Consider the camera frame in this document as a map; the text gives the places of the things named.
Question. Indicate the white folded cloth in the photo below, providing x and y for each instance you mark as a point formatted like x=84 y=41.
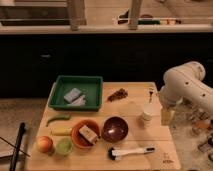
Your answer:
x=81 y=101

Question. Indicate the white dish brush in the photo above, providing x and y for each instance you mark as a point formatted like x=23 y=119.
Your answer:
x=114 y=154

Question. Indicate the orange bowl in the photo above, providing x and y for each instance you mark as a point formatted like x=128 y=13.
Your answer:
x=78 y=140

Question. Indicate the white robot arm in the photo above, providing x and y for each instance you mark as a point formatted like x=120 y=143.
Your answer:
x=184 y=82

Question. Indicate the purple bowl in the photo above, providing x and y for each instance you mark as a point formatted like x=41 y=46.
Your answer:
x=114 y=129

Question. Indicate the tan sponge block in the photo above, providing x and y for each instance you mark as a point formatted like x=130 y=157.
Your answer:
x=88 y=134

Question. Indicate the wooden post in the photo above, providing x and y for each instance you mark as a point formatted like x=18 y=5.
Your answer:
x=134 y=14
x=76 y=13

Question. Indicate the yellow corn cob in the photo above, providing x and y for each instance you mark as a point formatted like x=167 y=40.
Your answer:
x=61 y=131

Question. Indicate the grey sponge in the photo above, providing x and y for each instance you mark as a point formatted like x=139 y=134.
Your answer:
x=72 y=95

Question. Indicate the white paper cup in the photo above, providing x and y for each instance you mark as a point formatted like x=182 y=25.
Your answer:
x=147 y=112

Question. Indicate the black rod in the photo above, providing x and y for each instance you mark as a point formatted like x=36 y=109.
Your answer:
x=16 y=150

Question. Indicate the green plastic tray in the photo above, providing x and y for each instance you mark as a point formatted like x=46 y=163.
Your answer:
x=90 y=86

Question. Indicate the wooden post right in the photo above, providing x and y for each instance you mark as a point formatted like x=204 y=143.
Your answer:
x=134 y=14

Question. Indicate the small green cup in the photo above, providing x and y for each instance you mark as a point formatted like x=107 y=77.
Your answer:
x=63 y=146

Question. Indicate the red yellow apple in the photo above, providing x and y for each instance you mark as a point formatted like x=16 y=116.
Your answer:
x=44 y=144

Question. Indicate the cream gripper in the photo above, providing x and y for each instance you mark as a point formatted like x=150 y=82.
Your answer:
x=167 y=115

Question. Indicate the wooden post left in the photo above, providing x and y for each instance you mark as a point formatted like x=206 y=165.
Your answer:
x=76 y=13

